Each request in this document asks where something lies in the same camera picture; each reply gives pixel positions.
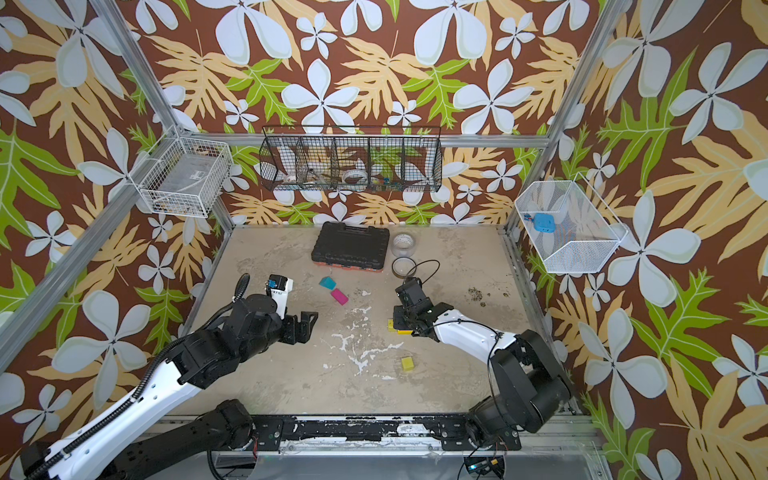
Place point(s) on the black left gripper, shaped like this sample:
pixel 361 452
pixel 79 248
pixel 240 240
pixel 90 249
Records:
pixel 294 335

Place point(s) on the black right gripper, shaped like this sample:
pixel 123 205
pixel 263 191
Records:
pixel 414 302

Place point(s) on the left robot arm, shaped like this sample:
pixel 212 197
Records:
pixel 236 332

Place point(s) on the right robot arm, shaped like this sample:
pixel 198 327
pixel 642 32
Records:
pixel 528 383

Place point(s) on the magenta block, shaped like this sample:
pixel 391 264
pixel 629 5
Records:
pixel 339 296

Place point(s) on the teal block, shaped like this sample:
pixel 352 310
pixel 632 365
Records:
pixel 328 282

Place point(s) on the brown tape roll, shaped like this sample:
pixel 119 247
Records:
pixel 403 267

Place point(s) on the clear tape roll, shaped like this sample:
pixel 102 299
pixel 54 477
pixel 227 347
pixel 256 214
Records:
pixel 403 245

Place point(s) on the black tool case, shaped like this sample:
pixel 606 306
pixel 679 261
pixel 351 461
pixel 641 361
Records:
pixel 352 247

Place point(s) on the blue object in basket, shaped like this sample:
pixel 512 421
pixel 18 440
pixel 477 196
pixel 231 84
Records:
pixel 544 223

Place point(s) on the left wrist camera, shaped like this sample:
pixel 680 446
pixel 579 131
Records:
pixel 278 288

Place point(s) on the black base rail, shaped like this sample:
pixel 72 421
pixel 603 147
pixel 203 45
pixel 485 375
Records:
pixel 441 432

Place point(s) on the black wire basket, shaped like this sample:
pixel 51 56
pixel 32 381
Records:
pixel 353 158

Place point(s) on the white wire basket right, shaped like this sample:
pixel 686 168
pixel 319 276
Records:
pixel 588 231

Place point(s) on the white wire basket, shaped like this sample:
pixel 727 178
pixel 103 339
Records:
pixel 588 231
pixel 184 176

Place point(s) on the white wire basket left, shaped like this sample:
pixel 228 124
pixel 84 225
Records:
pixel 184 176

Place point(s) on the aluminium frame post left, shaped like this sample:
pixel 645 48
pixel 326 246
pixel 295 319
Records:
pixel 26 320

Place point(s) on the aluminium frame post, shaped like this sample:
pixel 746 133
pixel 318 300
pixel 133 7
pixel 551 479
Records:
pixel 26 320
pixel 587 65

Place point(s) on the aluminium frame post right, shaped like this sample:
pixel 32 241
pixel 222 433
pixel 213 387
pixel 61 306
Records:
pixel 587 65

